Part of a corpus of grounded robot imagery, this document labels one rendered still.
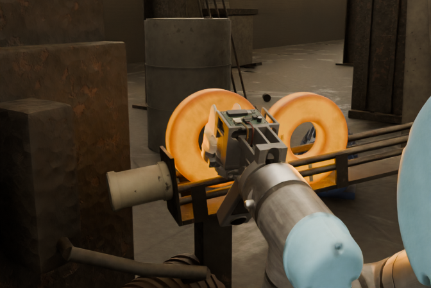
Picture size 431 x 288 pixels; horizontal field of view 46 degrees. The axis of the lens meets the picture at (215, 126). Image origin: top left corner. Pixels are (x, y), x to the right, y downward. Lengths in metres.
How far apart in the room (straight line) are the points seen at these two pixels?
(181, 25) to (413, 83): 1.40
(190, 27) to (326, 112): 2.38
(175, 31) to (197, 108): 2.44
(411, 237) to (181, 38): 2.95
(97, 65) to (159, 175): 0.25
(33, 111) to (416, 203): 0.54
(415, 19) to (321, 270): 2.62
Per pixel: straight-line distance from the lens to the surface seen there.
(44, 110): 0.71
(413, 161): 0.27
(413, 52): 3.05
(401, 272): 0.57
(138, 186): 0.74
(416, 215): 0.27
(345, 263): 0.51
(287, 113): 0.80
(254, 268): 1.94
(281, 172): 0.57
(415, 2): 3.05
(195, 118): 0.76
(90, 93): 0.89
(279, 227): 0.53
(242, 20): 8.53
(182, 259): 0.84
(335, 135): 0.86
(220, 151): 0.68
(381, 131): 0.96
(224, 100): 0.77
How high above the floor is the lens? 0.93
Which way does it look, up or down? 13 degrees down
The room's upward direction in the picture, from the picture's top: straight up
